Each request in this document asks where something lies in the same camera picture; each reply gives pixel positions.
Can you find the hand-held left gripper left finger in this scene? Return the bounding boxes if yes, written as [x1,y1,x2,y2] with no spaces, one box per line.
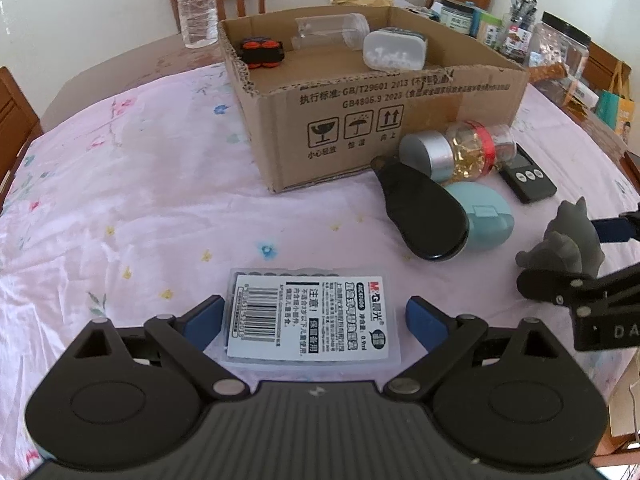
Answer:
[65,296,246,401]

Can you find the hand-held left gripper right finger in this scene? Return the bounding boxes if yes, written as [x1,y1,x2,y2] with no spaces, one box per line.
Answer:
[384,296,568,396]

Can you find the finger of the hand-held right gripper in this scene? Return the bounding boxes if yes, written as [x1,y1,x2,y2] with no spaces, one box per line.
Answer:
[590,209,640,243]
[516,260,640,311]

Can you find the grey rubber animal toy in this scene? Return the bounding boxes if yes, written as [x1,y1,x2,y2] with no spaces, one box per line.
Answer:
[516,197,607,278]

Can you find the labelled clear plastic case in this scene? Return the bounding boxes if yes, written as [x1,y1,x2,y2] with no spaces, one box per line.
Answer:
[222,267,403,371]

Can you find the cardboard box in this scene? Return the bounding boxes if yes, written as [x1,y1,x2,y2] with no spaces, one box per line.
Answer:
[217,2,531,193]

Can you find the white bottle with green label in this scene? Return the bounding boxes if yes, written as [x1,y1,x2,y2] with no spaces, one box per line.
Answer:
[362,27,428,72]

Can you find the clear plastic jar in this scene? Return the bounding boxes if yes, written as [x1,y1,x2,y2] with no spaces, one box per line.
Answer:
[292,12,371,53]

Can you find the light blue round case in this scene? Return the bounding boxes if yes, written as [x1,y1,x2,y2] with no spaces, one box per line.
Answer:
[442,181,515,251]

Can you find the black oval folding magnifier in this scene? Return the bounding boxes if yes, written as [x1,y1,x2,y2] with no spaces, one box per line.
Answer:
[370,156,471,261]

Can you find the colourful printed box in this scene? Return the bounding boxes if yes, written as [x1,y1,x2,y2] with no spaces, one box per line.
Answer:
[595,90,636,141]

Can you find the pink floral cloth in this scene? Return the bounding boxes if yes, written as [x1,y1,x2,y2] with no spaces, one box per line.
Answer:
[0,60,640,466]

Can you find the small white carton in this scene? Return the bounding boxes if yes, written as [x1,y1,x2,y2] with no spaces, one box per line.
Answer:
[565,80,598,111]

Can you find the capsule bottle with silver cap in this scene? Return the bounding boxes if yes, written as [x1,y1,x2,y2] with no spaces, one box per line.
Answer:
[398,121,517,182]

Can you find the large jar with black lid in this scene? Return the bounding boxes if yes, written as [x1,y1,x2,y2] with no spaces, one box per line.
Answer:
[525,11,593,106]

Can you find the small green-lid container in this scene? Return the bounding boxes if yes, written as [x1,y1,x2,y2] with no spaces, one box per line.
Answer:
[477,10,505,51]

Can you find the small jar with black lid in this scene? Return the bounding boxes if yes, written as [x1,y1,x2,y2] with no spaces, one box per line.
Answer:
[440,0,476,36]

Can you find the clear plastic water bottle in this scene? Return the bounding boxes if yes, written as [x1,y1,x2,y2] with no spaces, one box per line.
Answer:
[176,0,219,50]

